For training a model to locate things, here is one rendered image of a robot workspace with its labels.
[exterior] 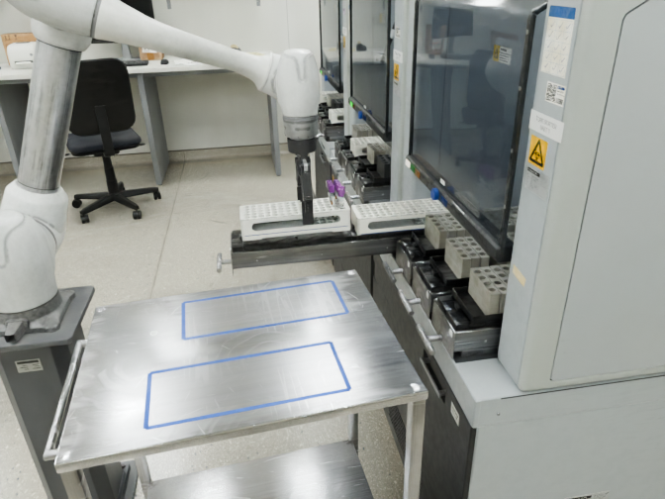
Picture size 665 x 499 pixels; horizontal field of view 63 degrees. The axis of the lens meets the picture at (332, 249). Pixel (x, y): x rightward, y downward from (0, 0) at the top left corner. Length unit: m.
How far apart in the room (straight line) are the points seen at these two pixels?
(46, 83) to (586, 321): 1.31
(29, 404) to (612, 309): 1.39
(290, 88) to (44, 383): 0.97
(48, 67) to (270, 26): 3.52
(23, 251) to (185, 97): 3.67
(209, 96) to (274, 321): 3.95
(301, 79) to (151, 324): 0.66
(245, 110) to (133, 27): 3.70
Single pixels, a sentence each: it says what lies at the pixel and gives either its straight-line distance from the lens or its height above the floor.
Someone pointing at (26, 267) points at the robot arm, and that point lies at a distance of 1.46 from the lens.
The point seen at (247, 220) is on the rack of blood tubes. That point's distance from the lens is 1.44.
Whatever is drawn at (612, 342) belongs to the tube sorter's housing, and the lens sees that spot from 1.15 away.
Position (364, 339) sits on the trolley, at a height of 0.82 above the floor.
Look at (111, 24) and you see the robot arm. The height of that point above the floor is 1.38.
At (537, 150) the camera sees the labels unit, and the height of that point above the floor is 1.19.
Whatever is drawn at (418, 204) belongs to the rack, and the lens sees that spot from 1.59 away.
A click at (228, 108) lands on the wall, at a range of 4.98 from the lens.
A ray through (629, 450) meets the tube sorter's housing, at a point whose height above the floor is 0.53.
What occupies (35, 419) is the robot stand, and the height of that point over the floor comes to 0.44.
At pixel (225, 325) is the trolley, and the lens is 1.15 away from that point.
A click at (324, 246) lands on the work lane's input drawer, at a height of 0.80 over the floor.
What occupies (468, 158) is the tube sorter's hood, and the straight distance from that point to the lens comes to 1.19.
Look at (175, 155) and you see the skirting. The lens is 5.11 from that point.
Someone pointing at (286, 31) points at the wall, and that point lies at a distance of 4.91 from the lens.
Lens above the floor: 1.46
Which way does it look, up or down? 27 degrees down
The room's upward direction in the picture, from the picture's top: 2 degrees counter-clockwise
